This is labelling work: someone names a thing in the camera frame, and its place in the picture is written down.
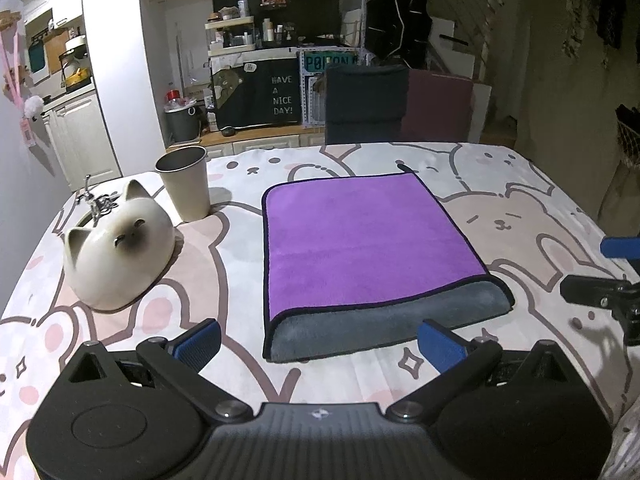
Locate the black hanging garment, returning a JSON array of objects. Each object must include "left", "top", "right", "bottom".
[{"left": 364, "top": 0, "right": 433, "bottom": 70}]

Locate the dark blue chair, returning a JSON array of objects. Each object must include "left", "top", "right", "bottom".
[{"left": 324, "top": 65, "right": 409, "bottom": 145}]

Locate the black cloth with text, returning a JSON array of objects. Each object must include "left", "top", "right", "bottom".
[{"left": 213, "top": 58, "right": 302, "bottom": 130}]

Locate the dark grey trash bin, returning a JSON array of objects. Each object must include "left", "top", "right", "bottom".
[{"left": 164, "top": 105, "right": 201, "bottom": 144}]

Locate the white kitchen cabinet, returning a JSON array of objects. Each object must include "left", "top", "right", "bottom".
[{"left": 42, "top": 89, "right": 122, "bottom": 192}]

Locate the maroon folded mat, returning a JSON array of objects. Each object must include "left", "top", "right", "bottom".
[{"left": 399, "top": 70, "right": 474, "bottom": 142}]

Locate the small silver metal ornament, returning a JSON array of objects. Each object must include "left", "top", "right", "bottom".
[{"left": 75, "top": 174, "right": 120, "bottom": 228}]

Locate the white low drawer cabinet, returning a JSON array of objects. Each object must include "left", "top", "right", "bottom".
[{"left": 166, "top": 125, "right": 324, "bottom": 158}]

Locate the white cat figurine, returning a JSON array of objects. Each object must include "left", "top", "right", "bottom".
[{"left": 64, "top": 180, "right": 176, "bottom": 312}]

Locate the cream two tier shelf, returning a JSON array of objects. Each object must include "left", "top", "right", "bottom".
[{"left": 205, "top": 16, "right": 256, "bottom": 58}]

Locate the beige cup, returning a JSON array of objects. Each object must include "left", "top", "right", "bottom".
[{"left": 155, "top": 145, "right": 210, "bottom": 222}]

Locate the purple and grey towel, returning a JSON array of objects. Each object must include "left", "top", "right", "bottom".
[{"left": 262, "top": 165, "right": 515, "bottom": 363}]

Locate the teal poison sign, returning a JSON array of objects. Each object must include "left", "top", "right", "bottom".
[{"left": 298, "top": 47, "right": 360, "bottom": 128}]

